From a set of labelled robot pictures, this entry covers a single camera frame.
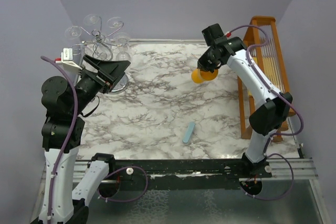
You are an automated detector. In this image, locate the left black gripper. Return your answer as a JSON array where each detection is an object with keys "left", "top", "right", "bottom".
[{"left": 70, "top": 54, "right": 131, "bottom": 114}]

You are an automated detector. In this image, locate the yellow plastic wine glass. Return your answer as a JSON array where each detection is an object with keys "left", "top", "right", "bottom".
[{"left": 191, "top": 69, "right": 218, "bottom": 84}]

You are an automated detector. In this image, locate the clear wine glass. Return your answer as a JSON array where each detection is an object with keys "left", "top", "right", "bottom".
[
  {"left": 83, "top": 14, "right": 102, "bottom": 26},
  {"left": 107, "top": 17, "right": 124, "bottom": 28},
  {"left": 113, "top": 33, "right": 132, "bottom": 62},
  {"left": 65, "top": 26, "right": 82, "bottom": 40}
]

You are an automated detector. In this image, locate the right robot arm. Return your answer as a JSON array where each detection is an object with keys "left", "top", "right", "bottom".
[{"left": 191, "top": 35, "right": 292, "bottom": 177}]

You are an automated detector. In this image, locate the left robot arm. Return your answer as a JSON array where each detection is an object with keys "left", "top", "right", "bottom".
[{"left": 32, "top": 55, "right": 130, "bottom": 223}]

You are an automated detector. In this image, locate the chrome wine glass rack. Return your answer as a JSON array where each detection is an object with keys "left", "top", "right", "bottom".
[{"left": 72, "top": 19, "right": 124, "bottom": 61}]

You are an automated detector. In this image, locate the wooden dish rack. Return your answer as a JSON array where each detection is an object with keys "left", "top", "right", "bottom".
[{"left": 237, "top": 16, "right": 290, "bottom": 140}]

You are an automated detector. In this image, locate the light blue eraser bar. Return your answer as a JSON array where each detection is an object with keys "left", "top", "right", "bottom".
[{"left": 182, "top": 122, "right": 195, "bottom": 144}]

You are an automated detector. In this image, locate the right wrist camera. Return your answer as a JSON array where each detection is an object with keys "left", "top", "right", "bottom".
[{"left": 202, "top": 23, "right": 226, "bottom": 46}]

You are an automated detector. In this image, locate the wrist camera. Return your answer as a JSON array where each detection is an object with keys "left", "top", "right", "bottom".
[
  {"left": 55, "top": 48, "right": 82, "bottom": 74},
  {"left": 202, "top": 23, "right": 226, "bottom": 46}
]

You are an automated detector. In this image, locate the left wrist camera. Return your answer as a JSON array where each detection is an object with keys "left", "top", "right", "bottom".
[{"left": 55, "top": 48, "right": 82, "bottom": 74}]

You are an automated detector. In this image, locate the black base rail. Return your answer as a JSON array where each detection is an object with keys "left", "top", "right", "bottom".
[{"left": 103, "top": 159, "right": 271, "bottom": 191}]

